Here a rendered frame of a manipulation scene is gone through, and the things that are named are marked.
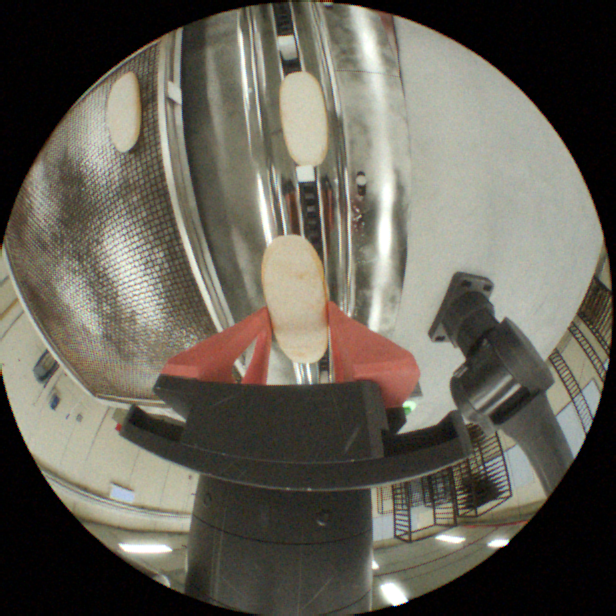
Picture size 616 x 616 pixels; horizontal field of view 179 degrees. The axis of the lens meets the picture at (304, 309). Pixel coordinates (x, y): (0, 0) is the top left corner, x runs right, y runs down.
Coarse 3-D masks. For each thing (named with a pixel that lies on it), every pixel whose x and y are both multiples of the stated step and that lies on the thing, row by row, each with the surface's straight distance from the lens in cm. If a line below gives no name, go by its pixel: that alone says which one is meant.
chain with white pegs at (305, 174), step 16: (288, 16) 29; (288, 32) 27; (288, 48) 22; (288, 64) 24; (304, 176) 16; (304, 192) 19; (304, 208) 19; (320, 240) 20; (320, 256) 20; (320, 368) 32
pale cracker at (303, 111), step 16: (288, 80) 20; (304, 80) 20; (288, 96) 19; (304, 96) 19; (320, 96) 19; (288, 112) 19; (304, 112) 18; (320, 112) 18; (288, 128) 18; (304, 128) 18; (320, 128) 18; (288, 144) 18; (304, 144) 18; (320, 144) 18; (304, 160) 18; (320, 160) 18
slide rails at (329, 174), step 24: (264, 24) 27; (312, 24) 26; (264, 48) 24; (312, 48) 23; (264, 72) 22; (312, 72) 21; (264, 96) 21; (264, 120) 20; (336, 144) 19; (288, 168) 18; (336, 168) 18; (288, 192) 18; (336, 192) 18; (288, 216) 19; (336, 216) 18; (336, 240) 19; (336, 264) 20; (336, 288) 21
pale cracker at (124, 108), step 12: (120, 84) 25; (132, 84) 24; (120, 96) 24; (132, 96) 23; (108, 108) 25; (120, 108) 23; (132, 108) 22; (120, 120) 22; (132, 120) 21; (120, 132) 22; (132, 132) 21; (120, 144) 22; (132, 144) 21
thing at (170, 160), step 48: (144, 48) 28; (144, 144) 21; (96, 192) 25; (48, 240) 37; (144, 240) 21; (192, 240) 17; (48, 288) 43; (48, 336) 59; (96, 336) 37; (192, 336) 24; (96, 384) 58; (144, 384) 40
